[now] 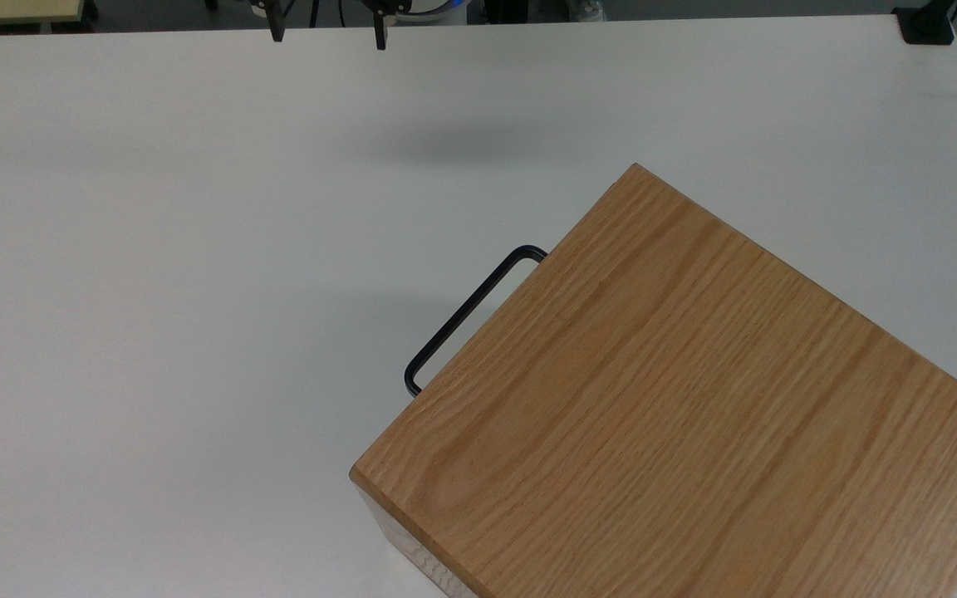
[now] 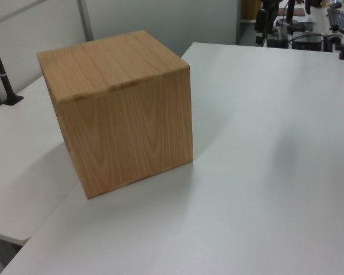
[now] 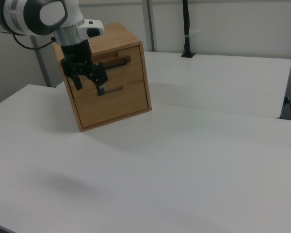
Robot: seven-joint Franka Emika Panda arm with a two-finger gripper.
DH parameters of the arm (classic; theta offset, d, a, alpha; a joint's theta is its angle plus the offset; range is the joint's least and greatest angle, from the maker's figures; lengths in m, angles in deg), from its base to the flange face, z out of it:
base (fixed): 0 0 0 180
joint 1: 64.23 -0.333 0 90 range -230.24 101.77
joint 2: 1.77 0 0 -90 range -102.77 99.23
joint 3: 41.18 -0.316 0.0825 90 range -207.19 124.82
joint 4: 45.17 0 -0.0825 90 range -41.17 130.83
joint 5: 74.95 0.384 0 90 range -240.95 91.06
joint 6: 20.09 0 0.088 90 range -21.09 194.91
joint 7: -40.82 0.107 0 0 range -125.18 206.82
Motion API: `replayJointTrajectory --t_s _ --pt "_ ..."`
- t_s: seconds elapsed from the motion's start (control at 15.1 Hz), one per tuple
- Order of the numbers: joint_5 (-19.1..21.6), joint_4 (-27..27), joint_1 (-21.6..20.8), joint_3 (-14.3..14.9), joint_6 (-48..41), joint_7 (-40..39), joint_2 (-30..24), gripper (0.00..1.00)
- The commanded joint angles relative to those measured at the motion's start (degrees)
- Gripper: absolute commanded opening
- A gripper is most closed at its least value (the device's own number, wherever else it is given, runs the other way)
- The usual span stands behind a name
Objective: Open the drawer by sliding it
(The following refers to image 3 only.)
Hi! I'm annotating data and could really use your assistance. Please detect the wooden drawer cabinet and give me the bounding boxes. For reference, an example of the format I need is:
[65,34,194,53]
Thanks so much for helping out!
[52,21,153,133]

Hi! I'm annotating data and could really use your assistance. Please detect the wooden drawer with bar handle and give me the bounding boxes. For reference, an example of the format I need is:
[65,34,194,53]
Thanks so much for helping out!
[62,45,147,99]

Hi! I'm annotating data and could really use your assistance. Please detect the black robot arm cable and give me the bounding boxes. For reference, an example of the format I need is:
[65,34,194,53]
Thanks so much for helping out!
[12,33,56,50]

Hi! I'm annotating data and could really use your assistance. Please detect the grey partition post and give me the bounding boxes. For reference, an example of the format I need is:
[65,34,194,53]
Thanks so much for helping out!
[141,0,159,52]
[30,35,52,87]

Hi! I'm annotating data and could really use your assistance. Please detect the wooden drawer with notch handle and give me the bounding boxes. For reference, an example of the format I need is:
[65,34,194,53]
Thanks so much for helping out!
[72,79,152,129]

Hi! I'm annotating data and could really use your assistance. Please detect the black power cable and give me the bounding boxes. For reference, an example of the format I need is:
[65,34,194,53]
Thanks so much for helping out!
[283,96,291,120]

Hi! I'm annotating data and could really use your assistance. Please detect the black pole camera stand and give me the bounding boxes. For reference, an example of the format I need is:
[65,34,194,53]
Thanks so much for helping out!
[180,0,196,58]

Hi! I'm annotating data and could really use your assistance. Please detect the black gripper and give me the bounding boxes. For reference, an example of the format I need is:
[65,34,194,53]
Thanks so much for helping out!
[60,39,109,96]

